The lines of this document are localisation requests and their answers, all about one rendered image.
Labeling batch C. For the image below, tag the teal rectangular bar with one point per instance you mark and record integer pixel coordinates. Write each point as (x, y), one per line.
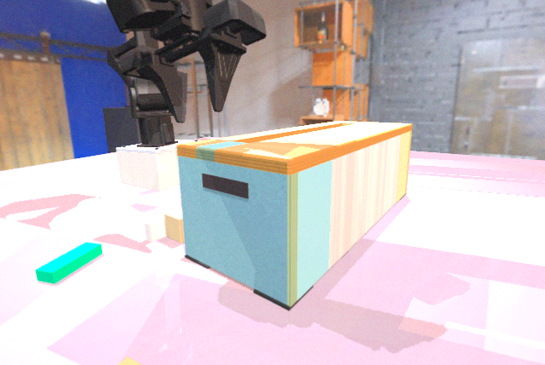
(69, 262)

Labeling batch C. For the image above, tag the small orange block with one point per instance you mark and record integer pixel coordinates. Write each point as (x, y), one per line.
(128, 361)

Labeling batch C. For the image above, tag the tan block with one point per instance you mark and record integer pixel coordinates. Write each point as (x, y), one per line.
(173, 225)

